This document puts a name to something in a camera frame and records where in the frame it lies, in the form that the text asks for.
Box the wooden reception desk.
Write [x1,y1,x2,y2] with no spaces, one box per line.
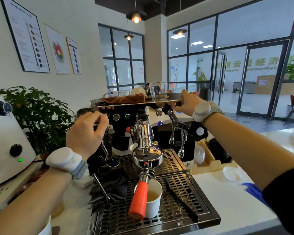
[254,75,294,95]

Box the blue glove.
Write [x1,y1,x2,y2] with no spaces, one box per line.
[242,182,271,209]

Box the white ceramic cup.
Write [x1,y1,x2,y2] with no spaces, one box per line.
[130,87,147,96]

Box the large black framed poster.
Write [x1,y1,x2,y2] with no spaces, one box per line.
[0,0,51,74]

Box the person's left hand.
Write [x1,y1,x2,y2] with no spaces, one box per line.
[66,111,110,161]

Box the black steel espresso machine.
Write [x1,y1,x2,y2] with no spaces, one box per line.
[76,92,221,235]

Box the brown cloth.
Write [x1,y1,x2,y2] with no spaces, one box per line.
[100,93,146,105]

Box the wooden organizer box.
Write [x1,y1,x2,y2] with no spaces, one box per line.
[190,139,239,176]

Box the green leafy potted plant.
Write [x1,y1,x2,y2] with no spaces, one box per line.
[0,86,75,156]

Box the clear glass pitcher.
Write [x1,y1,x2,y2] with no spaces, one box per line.
[149,82,169,100]

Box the person's right forearm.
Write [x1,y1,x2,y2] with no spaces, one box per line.
[203,112,294,192]

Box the person's right hand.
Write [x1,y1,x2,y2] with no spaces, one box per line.
[174,89,204,117]

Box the orange handled portafilter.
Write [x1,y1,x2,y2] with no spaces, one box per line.
[128,144,163,221]

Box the stack of black lids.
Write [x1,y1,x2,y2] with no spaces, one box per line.
[208,138,232,164]

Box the black sleeve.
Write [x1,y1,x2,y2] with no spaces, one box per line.
[262,165,294,235]

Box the white right wrist tracker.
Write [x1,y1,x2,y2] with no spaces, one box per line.
[192,101,225,125]

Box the white wrist tracker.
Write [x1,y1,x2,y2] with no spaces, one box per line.
[46,147,89,180]
[192,101,225,125]

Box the colour wheel poster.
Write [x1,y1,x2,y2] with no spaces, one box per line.
[44,23,71,75]

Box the large black pendant lamp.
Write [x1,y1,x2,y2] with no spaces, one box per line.
[125,0,147,24]

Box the small indoor plant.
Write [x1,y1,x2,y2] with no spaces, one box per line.
[192,70,208,91]

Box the white cup rim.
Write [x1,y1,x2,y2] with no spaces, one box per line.
[38,214,52,235]

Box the white cup lid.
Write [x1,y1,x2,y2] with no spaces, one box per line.
[222,166,242,182]

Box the black framed glass door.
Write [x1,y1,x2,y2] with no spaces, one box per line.
[236,39,290,118]

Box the small black pendant lamp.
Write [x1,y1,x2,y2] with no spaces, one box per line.
[123,19,135,41]

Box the white left wrist tracker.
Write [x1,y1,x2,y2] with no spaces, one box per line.
[46,147,89,180]

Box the white coffee grinder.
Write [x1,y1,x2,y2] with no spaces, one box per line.
[0,86,37,189]

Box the dark grey cloth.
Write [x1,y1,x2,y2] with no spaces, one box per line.
[88,166,129,209]

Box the black cleaning brush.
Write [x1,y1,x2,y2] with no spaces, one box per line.
[163,178,199,223]

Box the stack of clear lids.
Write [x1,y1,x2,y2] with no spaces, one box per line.
[193,144,206,167]

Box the small yellow framed poster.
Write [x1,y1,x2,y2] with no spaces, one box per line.
[65,37,83,75]

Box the white paper cup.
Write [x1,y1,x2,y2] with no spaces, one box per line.
[135,179,163,219]

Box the person's left forearm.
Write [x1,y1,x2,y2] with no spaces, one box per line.
[0,166,73,235]

